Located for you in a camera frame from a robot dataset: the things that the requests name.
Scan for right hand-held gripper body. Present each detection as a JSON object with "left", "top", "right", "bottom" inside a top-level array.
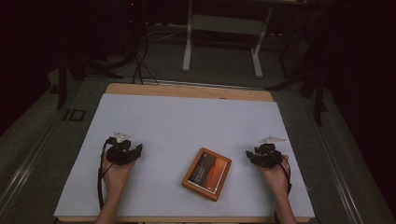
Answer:
[{"left": 253, "top": 135, "right": 290, "bottom": 170}]

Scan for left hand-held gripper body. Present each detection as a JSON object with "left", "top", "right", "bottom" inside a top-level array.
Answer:
[{"left": 106, "top": 130, "right": 134, "bottom": 166}]

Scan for wooden picture frame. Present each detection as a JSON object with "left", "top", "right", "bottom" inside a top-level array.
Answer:
[{"left": 181, "top": 147, "right": 233, "bottom": 203}]

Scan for person's left hand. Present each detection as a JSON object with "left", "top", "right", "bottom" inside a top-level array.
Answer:
[{"left": 102, "top": 151, "right": 136, "bottom": 192}]

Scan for person's right hand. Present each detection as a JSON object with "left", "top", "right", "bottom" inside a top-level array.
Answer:
[{"left": 258, "top": 155, "right": 290, "bottom": 197}]

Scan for white table mat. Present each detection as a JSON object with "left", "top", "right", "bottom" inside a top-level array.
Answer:
[{"left": 53, "top": 92, "right": 316, "bottom": 219}]

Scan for wooden table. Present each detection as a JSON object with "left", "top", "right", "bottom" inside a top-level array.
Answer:
[{"left": 53, "top": 82, "right": 316, "bottom": 224}]

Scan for black metal stand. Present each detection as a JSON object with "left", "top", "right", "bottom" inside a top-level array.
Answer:
[
  {"left": 55, "top": 46, "right": 126, "bottom": 110},
  {"left": 266, "top": 31, "right": 330, "bottom": 127}
]

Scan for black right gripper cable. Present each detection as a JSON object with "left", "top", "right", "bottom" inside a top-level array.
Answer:
[{"left": 270, "top": 148, "right": 293, "bottom": 224}]

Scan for black floor cables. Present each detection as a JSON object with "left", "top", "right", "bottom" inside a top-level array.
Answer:
[{"left": 131, "top": 29, "right": 161, "bottom": 86}]

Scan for white metal desk frame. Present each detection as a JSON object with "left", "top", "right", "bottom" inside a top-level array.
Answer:
[{"left": 181, "top": 0, "right": 276, "bottom": 79}]

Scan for white floor cable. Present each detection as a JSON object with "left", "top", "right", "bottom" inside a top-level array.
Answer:
[{"left": 145, "top": 23, "right": 189, "bottom": 43}]

